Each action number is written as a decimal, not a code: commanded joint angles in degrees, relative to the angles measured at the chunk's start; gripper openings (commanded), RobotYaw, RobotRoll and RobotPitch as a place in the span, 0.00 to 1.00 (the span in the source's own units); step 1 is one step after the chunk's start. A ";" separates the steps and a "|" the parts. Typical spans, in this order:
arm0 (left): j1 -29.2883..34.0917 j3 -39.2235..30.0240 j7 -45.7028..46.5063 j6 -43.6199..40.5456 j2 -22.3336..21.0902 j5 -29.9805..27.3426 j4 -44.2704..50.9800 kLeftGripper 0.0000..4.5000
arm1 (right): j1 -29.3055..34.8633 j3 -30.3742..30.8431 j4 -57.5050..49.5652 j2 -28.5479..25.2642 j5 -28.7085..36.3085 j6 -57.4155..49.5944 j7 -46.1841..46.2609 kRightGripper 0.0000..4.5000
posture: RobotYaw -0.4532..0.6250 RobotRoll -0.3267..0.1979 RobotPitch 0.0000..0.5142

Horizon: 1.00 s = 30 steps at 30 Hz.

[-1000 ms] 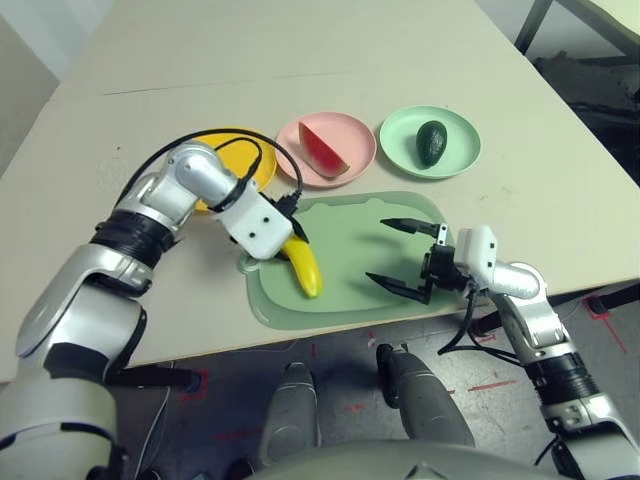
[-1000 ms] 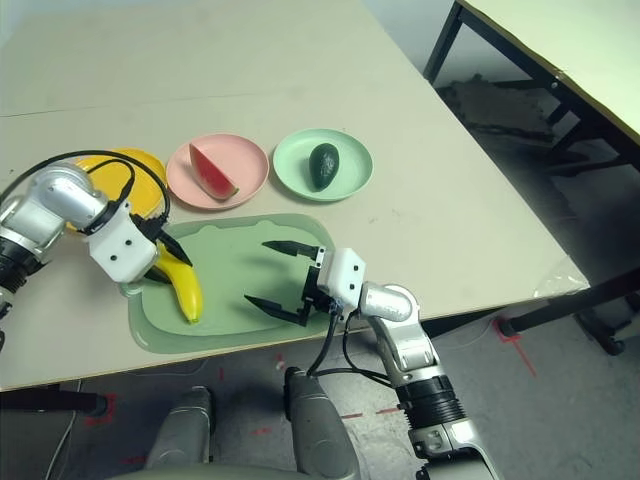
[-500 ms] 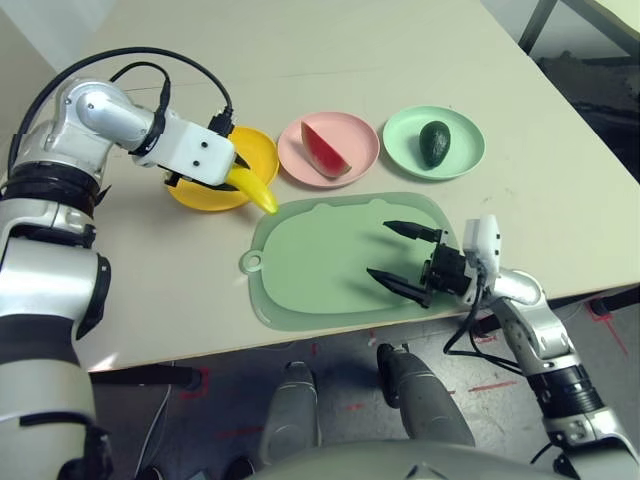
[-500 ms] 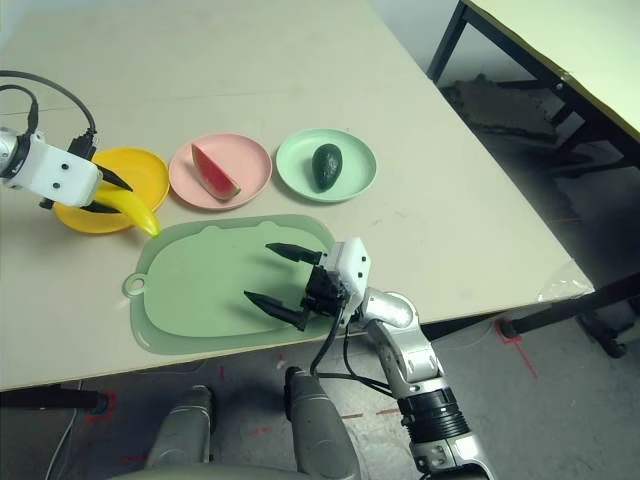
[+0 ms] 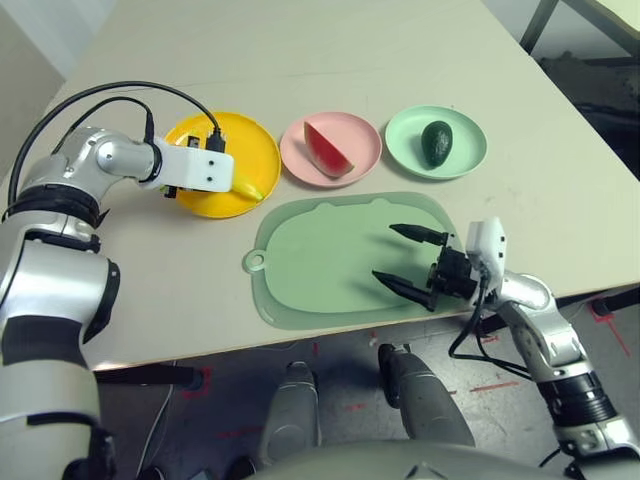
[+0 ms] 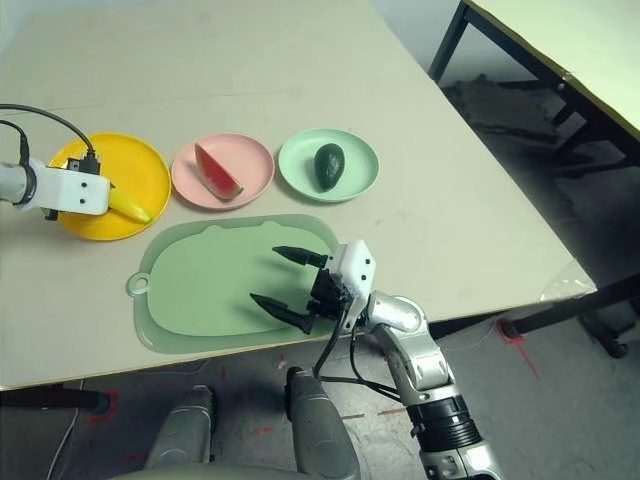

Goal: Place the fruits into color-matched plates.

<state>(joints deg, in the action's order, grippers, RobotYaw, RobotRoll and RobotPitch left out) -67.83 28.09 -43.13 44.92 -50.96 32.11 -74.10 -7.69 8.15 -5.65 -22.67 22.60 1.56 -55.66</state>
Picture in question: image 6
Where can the red toy watermelon slice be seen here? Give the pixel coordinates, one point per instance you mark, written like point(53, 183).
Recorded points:
point(217, 175)

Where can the pink plastic plate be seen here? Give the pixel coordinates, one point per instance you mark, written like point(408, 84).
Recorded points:
point(250, 165)

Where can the beige table with dark frame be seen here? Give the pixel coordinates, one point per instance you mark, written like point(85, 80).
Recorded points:
point(575, 40)

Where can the yellow toy banana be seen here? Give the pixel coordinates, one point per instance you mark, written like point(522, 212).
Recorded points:
point(132, 212)

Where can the grey robot leg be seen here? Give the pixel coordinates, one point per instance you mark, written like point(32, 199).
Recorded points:
point(185, 425)
point(320, 425)

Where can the clear plastic film piece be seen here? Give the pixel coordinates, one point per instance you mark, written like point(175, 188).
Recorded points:
point(570, 282)

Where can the grey left robot leg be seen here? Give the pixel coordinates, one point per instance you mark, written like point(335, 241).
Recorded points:
point(185, 425)

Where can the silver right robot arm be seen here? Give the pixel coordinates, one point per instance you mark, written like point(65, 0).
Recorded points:
point(415, 345)

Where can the green cutting board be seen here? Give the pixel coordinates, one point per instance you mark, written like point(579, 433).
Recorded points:
point(210, 290)

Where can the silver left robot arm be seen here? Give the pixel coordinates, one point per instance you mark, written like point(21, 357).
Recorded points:
point(12, 182)

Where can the grey right robot leg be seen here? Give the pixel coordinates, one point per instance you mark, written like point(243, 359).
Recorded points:
point(320, 425)

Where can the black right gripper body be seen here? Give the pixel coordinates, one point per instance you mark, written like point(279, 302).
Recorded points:
point(329, 294)

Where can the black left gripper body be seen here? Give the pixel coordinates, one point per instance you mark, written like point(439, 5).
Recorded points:
point(51, 215)

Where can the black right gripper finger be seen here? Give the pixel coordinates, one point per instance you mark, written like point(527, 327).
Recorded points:
point(280, 311)
point(300, 256)

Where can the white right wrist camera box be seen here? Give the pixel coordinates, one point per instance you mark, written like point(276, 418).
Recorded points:
point(357, 265)

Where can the yellow plastic plate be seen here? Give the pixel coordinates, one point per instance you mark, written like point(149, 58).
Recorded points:
point(140, 165)

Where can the grey robot torso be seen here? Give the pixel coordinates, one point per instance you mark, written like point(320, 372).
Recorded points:
point(200, 475)

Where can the mint green plastic plate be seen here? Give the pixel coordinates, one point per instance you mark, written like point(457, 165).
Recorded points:
point(360, 165)

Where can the red floor tape strip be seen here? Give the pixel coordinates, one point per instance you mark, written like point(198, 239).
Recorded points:
point(392, 412)

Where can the black table base bar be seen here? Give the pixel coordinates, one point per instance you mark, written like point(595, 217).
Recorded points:
point(50, 400)
point(575, 305)

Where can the dark green toy avocado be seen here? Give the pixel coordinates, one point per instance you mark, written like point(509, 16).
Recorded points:
point(329, 167)

